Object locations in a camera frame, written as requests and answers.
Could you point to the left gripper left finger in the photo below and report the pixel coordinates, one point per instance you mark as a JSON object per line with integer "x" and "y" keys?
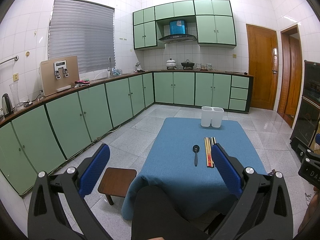
{"x": 46, "y": 217}

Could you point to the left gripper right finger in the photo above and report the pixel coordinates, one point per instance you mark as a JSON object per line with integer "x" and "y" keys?
{"x": 262, "y": 209}

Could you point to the red patterned chopstick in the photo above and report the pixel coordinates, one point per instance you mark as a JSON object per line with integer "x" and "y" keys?
{"x": 209, "y": 158}
{"x": 207, "y": 152}

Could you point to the black spoon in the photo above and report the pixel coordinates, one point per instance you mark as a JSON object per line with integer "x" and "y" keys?
{"x": 196, "y": 149}

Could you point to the green lower kitchen cabinets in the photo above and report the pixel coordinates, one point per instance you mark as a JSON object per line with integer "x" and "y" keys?
{"x": 46, "y": 135}

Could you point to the green kitchen cabinets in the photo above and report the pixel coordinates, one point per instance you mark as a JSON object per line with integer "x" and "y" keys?
{"x": 46, "y": 135}
{"x": 207, "y": 22}

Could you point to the chrome kitchen faucet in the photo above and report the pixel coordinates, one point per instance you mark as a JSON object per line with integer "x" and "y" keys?
{"x": 110, "y": 71}

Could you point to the green upper kitchen cabinets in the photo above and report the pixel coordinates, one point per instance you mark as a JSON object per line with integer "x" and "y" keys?
{"x": 207, "y": 22}

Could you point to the person right hand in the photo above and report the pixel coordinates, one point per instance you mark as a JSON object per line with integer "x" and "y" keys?
{"x": 314, "y": 203}

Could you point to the black glass cabinet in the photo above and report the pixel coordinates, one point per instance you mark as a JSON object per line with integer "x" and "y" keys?
{"x": 308, "y": 116}

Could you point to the small brown wooden stool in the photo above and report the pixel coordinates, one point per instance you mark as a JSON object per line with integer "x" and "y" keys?
{"x": 115, "y": 182}

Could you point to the brown wooden door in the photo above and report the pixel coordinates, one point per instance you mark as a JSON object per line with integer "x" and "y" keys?
{"x": 263, "y": 65}
{"x": 292, "y": 74}

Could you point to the blue table cloth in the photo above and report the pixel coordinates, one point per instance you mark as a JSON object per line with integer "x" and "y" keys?
{"x": 177, "y": 164}

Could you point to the white twin utensil holder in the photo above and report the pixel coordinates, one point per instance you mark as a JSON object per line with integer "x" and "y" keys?
{"x": 211, "y": 116}

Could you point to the clear glass vase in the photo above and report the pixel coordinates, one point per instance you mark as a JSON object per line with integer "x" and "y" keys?
{"x": 15, "y": 96}

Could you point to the black electric kettle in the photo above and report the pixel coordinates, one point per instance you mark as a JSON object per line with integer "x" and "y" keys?
{"x": 7, "y": 105}

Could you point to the red cloth on counter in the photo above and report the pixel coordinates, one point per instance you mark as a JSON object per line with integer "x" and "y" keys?
{"x": 82, "y": 83}

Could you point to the beige water dispenser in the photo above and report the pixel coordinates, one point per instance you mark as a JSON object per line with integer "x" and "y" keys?
{"x": 59, "y": 73}

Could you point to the glass jars on counter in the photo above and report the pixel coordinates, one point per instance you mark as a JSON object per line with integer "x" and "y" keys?
{"x": 200, "y": 66}

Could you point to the black wok with lid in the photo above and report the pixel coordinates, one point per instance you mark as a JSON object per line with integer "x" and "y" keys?
{"x": 187, "y": 65}

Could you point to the small steel kettle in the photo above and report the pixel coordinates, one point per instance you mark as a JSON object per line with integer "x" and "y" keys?
{"x": 138, "y": 67}

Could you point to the white cooking pot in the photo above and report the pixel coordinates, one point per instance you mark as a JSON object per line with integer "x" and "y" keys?
{"x": 170, "y": 64}

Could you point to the grey window blind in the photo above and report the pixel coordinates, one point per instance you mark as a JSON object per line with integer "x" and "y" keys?
{"x": 83, "y": 29}

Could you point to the range hood blue film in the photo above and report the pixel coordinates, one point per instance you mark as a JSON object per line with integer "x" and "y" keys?
{"x": 178, "y": 33}

